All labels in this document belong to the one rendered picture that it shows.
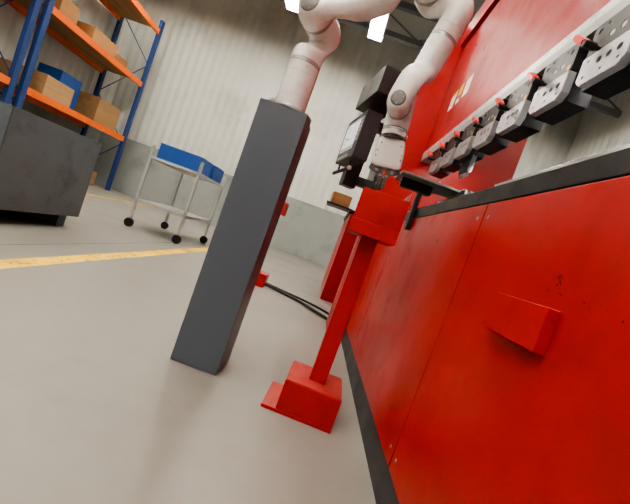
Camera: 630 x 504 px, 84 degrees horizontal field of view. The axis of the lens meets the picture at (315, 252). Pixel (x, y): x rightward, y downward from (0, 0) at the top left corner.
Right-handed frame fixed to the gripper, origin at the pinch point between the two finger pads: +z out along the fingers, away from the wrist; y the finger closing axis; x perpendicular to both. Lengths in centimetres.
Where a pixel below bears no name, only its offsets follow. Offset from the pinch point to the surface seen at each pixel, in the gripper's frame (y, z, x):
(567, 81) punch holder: -40, -34, 21
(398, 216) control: -8.0, 9.9, 5.0
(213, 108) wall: 393, -218, -709
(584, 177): -28, 3, 60
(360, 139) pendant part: 14, -54, -136
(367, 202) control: 2.8, 7.9, 4.9
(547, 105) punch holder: -39, -30, 16
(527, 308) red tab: -24, 26, 62
